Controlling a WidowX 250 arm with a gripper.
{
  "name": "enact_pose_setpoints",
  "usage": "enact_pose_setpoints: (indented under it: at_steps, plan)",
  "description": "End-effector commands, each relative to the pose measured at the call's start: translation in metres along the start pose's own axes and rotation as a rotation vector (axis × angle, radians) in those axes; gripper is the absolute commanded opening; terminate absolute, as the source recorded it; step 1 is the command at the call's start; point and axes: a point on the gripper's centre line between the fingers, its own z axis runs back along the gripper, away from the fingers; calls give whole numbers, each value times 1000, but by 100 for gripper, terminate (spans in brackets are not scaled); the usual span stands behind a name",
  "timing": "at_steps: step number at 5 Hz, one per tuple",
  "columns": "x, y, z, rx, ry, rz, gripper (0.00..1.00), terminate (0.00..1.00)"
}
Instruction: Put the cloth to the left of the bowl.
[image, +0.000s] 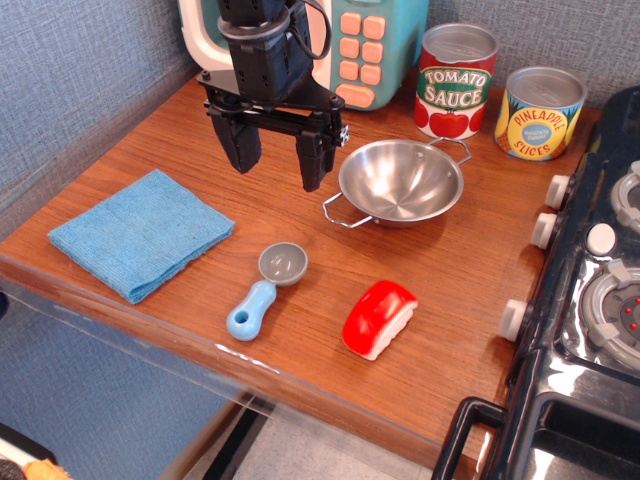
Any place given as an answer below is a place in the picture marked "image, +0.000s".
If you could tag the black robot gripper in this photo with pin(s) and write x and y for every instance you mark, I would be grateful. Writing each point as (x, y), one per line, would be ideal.
(270, 86)

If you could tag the blue cloth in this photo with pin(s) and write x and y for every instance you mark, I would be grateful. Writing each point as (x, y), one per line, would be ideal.
(142, 236)

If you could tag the blue grey toy scoop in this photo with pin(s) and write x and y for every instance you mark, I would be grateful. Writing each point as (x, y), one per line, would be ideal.
(280, 265)

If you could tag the teal toy microwave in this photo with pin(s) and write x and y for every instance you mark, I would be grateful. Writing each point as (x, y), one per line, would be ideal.
(374, 45)

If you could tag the tomato sauce can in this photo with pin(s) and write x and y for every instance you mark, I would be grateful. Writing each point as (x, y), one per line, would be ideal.
(454, 78)

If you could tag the red white toy sushi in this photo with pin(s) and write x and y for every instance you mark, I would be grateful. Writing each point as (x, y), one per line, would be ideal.
(377, 318)

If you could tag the pineapple slices can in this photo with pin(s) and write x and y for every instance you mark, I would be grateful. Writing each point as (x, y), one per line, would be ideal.
(539, 112)

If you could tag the white stove knob middle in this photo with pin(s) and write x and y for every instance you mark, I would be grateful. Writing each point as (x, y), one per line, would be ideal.
(543, 229)

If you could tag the white stove knob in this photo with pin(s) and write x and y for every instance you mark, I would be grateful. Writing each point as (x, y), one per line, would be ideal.
(556, 191)
(512, 318)
(543, 229)

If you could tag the white stove knob upper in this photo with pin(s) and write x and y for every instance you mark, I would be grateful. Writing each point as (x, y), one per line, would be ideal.
(556, 191)

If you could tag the white stove knob lower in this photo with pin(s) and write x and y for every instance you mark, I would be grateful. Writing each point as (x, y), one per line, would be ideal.
(512, 318)

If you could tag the white round stove button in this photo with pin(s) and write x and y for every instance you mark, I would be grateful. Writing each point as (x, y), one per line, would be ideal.
(600, 239)

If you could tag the grey stove burner back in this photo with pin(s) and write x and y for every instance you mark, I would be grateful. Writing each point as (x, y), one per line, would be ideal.
(626, 214)

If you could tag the grey stove burner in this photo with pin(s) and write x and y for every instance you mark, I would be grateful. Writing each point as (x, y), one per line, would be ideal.
(610, 312)
(626, 214)

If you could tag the grey stove burner front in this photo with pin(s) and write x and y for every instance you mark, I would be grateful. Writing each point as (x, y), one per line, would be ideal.
(610, 312)

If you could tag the black toy stove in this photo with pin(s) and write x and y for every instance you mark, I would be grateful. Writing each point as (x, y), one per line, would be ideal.
(572, 410)

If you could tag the stainless steel bowl with handles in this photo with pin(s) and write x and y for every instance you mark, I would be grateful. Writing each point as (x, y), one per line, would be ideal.
(401, 183)

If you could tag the black oven door handle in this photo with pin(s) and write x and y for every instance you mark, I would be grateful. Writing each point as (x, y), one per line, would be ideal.
(470, 411)

